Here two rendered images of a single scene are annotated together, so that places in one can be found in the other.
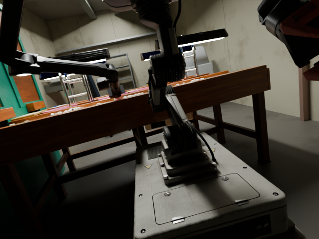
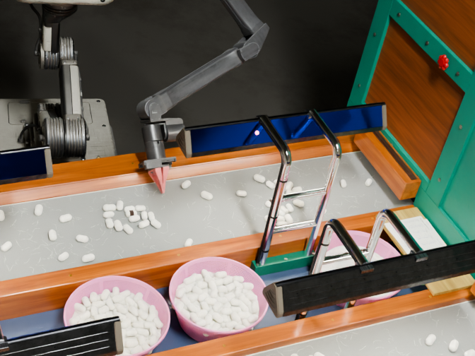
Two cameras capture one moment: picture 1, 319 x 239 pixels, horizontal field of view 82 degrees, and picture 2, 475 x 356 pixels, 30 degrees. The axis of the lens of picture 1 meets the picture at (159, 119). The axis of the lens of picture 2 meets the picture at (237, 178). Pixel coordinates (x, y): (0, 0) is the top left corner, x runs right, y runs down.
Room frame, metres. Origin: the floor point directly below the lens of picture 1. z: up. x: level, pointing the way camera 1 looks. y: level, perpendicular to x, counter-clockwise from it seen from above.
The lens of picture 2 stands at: (3.18, -0.13, 2.49)
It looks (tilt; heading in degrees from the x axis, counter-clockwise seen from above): 39 degrees down; 163
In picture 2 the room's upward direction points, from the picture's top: 12 degrees clockwise
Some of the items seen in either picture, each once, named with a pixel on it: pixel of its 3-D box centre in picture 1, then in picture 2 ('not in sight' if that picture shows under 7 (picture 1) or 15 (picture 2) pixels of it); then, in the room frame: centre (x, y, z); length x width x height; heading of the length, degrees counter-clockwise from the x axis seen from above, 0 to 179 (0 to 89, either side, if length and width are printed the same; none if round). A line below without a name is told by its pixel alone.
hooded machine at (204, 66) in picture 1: (196, 77); not in sight; (4.14, -1.02, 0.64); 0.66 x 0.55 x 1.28; 4
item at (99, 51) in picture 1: (62, 61); (287, 125); (1.31, 0.55, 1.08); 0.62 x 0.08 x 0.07; 104
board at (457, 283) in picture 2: (31, 114); (424, 249); (1.48, 0.99, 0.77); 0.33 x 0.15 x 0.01; 14
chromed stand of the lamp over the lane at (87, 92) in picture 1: (73, 87); (285, 192); (1.38, 0.56, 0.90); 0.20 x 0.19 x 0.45; 104
